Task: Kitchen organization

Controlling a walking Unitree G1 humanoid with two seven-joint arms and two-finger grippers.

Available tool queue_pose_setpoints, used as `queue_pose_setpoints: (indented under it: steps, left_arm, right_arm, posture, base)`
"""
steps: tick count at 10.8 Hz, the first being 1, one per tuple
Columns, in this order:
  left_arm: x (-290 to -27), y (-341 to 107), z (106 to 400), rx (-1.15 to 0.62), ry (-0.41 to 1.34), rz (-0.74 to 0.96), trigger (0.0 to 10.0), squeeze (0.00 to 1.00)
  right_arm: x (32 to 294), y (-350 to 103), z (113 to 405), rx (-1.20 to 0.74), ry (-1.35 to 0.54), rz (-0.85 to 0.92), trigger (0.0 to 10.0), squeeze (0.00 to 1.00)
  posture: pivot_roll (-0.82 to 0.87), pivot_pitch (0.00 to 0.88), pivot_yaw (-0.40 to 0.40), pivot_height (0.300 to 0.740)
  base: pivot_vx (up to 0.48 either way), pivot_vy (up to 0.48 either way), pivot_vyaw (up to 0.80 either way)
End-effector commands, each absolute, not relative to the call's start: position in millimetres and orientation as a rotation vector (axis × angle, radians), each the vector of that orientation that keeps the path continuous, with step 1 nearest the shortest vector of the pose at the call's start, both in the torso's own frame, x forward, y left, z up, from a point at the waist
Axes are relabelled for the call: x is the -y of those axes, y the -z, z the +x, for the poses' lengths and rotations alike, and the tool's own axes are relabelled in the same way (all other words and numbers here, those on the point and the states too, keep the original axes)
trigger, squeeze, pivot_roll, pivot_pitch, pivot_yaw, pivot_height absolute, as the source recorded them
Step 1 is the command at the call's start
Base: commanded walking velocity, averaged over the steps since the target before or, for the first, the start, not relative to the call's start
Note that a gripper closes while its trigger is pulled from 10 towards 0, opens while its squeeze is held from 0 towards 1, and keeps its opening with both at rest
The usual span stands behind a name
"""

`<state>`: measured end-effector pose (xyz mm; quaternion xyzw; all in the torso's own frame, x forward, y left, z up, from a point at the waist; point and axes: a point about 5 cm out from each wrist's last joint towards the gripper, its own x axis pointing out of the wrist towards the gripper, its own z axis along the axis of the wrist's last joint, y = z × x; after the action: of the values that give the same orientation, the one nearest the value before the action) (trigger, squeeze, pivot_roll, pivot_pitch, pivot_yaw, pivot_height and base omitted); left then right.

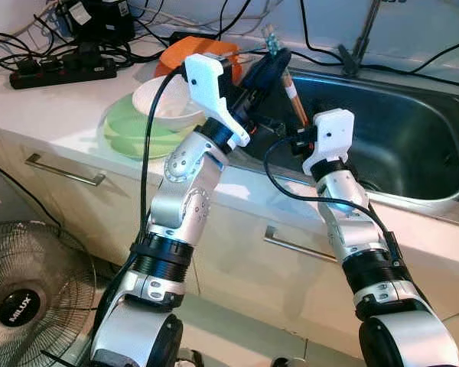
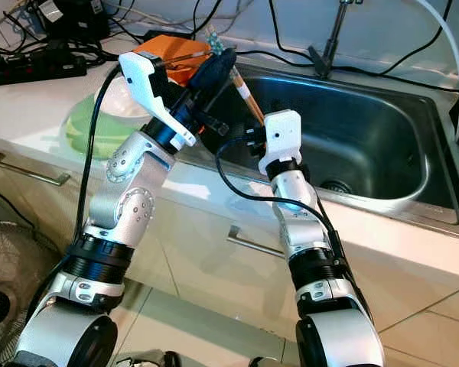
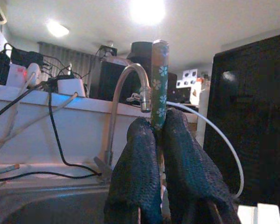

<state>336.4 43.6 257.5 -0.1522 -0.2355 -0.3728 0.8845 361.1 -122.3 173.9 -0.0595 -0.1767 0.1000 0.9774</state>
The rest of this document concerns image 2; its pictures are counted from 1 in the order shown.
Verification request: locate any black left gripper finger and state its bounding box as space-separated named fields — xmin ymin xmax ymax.
xmin=190 ymin=48 xmax=238 ymax=104

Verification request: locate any patterned wooden chopstick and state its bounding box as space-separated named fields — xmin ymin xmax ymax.
xmin=207 ymin=25 xmax=265 ymax=127

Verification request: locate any white bowl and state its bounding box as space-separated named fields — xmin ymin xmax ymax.
xmin=119 ymin=76 xmax=148 ymax=131

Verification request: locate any cream kitchen cabinet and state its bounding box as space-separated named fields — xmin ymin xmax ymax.
xmin=0 ymin=126 xmax=459 ymax=360

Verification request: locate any orange plate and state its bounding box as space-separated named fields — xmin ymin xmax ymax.
xmin=168 ymin=65 xmax=211 ymax=86

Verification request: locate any small black power brick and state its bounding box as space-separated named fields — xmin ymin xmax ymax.
xmin=144 ymin=29 xmax=188 ymax=41

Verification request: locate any dark metal faucet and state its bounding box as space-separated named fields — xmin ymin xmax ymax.
xmin=308 ymin=0 xmax=356 ymax=77

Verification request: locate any light green plate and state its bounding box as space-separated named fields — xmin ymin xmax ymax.
xmin=65 ymin=93 xmax=146 ymax=161

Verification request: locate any stainless steel sink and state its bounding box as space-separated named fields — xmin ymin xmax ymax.
xmin=180 ymin=65 xmax=459 ymax=242

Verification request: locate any large black power adapter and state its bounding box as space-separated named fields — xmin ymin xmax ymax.
xmin=34 ymin=0 xmax=108 ymax=43

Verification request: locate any black power strip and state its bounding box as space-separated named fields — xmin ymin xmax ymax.
xmin=0 ymin=50 xmax=89 ymax=86

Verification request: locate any silver robot left leg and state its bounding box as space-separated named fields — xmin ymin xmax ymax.
xmin=115 ymin=348 xmax=181 ymax=367

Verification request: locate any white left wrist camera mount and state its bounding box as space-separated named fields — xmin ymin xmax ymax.
xmin=119 ymin=52 xmax=198 ymax=150

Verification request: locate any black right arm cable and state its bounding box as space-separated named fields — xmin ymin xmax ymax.
xmin=214 ymin=136 xmax=360 ymax=307

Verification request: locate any black wall cable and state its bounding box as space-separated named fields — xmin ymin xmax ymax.
xmin=266 ymin=0 xmax=314 ymax=62

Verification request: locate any metal cabinet handle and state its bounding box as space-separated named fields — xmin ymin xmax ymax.
xmin=0 ymin=153 xmax=70 ymax=187
xmin=226 ymin=224 xmax=291 ymax=261

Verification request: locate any white hose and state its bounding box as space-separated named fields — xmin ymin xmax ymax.
xmin=417 ymin=0 xmax=459 ymax=142

